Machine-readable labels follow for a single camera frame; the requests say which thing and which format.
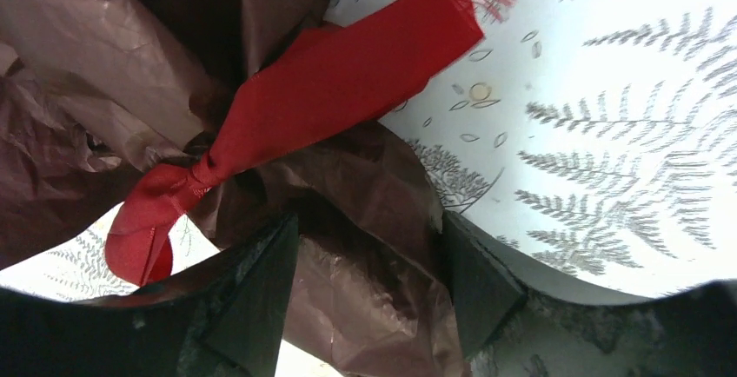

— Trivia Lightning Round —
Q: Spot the brown paper bouquet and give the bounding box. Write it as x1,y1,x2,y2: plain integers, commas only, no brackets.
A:
1,0,470,376

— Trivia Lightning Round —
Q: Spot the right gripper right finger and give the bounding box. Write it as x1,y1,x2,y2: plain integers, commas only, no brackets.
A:
442,211,736,376

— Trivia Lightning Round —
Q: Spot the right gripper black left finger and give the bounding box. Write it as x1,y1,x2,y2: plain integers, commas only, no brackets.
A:
1,215,300,376

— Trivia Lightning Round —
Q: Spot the red ribbon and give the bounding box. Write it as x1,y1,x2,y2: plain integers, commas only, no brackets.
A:
104,0,515,286

